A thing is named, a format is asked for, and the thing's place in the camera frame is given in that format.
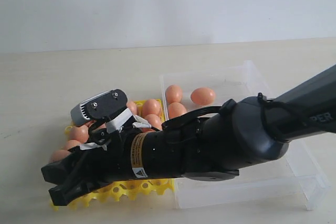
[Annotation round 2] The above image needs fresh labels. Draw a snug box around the brown egg four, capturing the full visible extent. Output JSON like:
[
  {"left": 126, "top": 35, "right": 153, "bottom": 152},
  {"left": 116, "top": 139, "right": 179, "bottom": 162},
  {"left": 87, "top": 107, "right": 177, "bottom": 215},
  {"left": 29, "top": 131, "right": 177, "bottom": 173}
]
[{"left": 142, "top": 99, "right": 161, "bottom": 116}]

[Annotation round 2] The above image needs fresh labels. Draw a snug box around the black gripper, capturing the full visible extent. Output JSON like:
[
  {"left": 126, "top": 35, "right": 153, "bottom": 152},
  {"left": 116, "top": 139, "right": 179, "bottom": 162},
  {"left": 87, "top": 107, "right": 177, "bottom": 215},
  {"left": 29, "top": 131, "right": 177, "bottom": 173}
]
[{"left": 41, "top": 127, "right": 142, "bottom": 206}]

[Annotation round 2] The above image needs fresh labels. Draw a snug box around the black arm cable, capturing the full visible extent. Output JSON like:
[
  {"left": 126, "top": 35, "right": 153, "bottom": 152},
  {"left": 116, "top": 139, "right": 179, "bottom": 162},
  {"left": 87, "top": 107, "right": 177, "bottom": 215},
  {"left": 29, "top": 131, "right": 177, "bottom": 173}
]
[{"left": 161, "top": 92, "right": 310, "bottom": 141}]

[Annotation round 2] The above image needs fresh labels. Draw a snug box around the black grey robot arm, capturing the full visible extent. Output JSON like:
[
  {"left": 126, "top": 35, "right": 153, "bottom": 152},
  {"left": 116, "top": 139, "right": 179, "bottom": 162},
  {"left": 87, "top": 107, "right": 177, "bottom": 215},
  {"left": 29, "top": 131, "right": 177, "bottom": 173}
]
[{"left": 41, "top": 67, "right": 335, "bottom": 206}]

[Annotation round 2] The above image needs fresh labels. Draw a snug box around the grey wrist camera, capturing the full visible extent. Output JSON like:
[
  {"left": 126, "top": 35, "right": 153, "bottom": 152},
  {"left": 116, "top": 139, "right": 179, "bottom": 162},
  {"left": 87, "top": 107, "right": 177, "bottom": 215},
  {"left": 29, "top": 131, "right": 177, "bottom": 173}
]
[{"left": 70, "top": 89, "right": 128, "bottom": 126}]

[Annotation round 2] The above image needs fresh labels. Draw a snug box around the brown egg seven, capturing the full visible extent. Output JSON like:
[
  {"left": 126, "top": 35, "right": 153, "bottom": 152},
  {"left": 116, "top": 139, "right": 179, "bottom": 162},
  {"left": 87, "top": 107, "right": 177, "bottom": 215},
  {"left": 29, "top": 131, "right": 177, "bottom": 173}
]
[{"left": 165, "top": 84, "right": 183, "bottom": 104}]

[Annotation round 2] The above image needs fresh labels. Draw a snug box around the brown egg two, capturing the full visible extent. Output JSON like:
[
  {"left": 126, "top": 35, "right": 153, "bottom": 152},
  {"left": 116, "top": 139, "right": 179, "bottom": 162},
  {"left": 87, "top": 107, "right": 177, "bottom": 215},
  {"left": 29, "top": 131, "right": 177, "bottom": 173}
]
[{"left": 89, "top": 120, "right": 106, "bottom": 131}]

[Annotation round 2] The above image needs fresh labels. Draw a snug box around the brown egg twelve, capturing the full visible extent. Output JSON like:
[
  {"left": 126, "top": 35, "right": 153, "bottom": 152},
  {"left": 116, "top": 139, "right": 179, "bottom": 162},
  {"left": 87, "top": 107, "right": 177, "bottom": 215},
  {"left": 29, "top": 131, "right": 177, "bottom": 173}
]
[{"left": 49, "top": 150, "right": 71, "bottom": 163}]

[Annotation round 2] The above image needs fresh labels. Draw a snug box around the yellow plastic egg tray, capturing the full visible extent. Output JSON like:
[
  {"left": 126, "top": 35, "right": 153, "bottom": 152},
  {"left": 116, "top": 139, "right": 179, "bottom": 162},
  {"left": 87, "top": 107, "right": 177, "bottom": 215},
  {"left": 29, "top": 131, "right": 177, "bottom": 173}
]
[{"left": 49, "top": 99, "right": 176, "bottom": 205}]

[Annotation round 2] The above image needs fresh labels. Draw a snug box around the brown egg three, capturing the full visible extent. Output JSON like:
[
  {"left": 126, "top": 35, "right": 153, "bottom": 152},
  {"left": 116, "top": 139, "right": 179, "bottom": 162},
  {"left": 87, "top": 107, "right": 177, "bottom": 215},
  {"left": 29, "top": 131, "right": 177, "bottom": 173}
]
[{"left": 127, "top": 101, "right": 138, "bottom": 115}]

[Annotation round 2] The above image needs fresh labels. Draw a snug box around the brown egg thirteen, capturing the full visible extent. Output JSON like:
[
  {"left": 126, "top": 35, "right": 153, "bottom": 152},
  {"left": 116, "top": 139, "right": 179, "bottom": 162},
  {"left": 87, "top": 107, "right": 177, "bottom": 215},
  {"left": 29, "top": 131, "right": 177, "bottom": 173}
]
[{"left": 190, "top": 87, "right": 216, "bottom": 105}]

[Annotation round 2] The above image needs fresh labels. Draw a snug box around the brown egg fourteen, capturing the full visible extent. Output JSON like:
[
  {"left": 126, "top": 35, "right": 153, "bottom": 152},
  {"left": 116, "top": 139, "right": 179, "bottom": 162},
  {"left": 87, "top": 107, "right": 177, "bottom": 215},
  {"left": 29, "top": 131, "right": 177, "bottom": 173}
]
[{"left": 167, "top": 102, "right": 187, "bottom": 119}]

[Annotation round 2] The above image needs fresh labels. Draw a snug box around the brown egg ten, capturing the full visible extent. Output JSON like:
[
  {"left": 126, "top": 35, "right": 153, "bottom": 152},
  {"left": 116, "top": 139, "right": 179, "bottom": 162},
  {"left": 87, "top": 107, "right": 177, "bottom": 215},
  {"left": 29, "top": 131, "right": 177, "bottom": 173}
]
[{"left": 62, "top": 140, "right": 81, "bottom": 151}]

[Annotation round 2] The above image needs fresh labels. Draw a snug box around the clear plastic container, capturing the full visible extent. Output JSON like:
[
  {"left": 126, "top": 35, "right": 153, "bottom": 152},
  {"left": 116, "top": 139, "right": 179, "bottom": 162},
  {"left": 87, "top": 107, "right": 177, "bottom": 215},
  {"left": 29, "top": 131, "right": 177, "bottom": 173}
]
[{"left": 160, "top": 60, "right": 330, "bottom": 210}]

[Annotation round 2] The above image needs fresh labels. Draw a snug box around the brown egg five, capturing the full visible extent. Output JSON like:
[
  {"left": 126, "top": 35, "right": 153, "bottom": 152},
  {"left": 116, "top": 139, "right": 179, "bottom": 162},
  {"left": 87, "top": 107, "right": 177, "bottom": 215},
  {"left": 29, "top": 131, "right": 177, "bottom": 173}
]
[{"left": 69, "top": 125, "right": 89, "bottom": 143}]

